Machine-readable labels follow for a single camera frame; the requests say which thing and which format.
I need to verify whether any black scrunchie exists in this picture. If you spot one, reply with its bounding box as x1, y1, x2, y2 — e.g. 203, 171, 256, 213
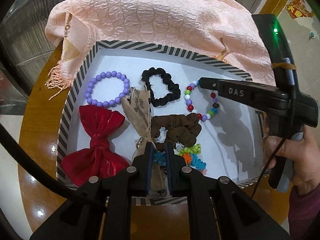
141, 67, 181, 108

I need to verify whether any striped black white box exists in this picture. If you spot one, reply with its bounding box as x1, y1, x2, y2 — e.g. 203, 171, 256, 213
56, 40, 269, 205

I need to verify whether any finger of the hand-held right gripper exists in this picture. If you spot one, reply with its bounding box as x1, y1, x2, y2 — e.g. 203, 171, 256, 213
197, 77, 295, 113

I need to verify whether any red satin bow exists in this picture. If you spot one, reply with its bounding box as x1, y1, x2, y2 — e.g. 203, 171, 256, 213
61, 105, 130, 187

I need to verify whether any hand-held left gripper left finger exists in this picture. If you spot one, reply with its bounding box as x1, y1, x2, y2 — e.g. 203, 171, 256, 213
30, 142, 153, 240

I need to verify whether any multicolour bead bracelet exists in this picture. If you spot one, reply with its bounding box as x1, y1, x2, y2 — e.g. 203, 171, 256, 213
184, 80, 220, 122

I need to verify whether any thick black cable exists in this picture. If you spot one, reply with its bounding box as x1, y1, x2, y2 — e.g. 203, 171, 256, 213
0, 124, 78, 200

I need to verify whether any metal gate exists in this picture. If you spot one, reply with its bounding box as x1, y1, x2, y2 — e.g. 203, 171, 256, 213
0, 0, 65, 85

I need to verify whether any tan printed ribbon bow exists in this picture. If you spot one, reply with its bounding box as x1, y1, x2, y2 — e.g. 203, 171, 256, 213
122, 86, 167, 197

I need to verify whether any person's right forearm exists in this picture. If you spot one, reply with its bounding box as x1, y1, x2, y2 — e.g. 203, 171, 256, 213
287, 182, 320, 240

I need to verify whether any red gold wall decoration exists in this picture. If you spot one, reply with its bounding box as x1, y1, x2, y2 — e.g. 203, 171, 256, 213
286, 0, 315, 18

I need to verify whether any person's right hand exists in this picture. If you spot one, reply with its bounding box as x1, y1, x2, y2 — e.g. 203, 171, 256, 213
261, 115, 320, 195

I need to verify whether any pink textured fringed scarf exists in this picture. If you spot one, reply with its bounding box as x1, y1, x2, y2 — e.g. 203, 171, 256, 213
45, 0, 275, 100

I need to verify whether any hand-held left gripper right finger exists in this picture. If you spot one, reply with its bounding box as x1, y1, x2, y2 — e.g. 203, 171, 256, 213
167, 142, 290, 240

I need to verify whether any thin black cable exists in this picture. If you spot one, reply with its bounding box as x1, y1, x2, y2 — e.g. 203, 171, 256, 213
251, 137, 284, 198

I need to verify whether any brown scrunchie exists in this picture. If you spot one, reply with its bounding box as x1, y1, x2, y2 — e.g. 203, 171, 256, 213
150, 113, 202, 150

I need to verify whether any purple bead bracelet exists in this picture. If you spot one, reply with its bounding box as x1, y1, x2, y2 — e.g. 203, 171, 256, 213
85, 71, 131, 107

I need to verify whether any colourful flower bracelet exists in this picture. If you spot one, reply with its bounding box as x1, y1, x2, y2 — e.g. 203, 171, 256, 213
177, 144, 208, 175

